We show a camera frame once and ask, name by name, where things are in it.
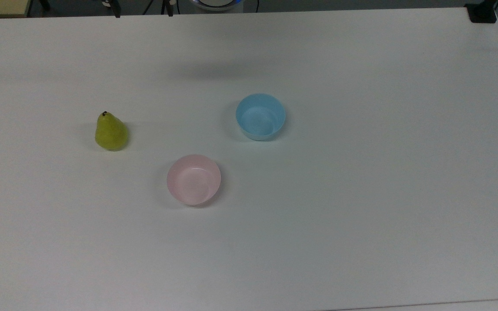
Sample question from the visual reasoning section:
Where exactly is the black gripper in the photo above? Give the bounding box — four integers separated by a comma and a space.
101, 0, 177, 19

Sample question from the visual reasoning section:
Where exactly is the green pear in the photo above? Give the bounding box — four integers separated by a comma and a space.
95, 111, 129, 151

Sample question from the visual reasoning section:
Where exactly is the light blue bowl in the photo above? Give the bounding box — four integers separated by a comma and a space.
236, 93, 287, 141

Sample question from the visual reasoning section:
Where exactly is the pink bowl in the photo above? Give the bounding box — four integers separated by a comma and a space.
166, 154, 222, 206

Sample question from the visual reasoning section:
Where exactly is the black table clamp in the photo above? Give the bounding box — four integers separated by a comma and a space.
465, 0, 498, 24

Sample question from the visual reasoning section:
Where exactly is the white robot base blue ring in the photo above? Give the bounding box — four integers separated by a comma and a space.
188, 0, 244, 12

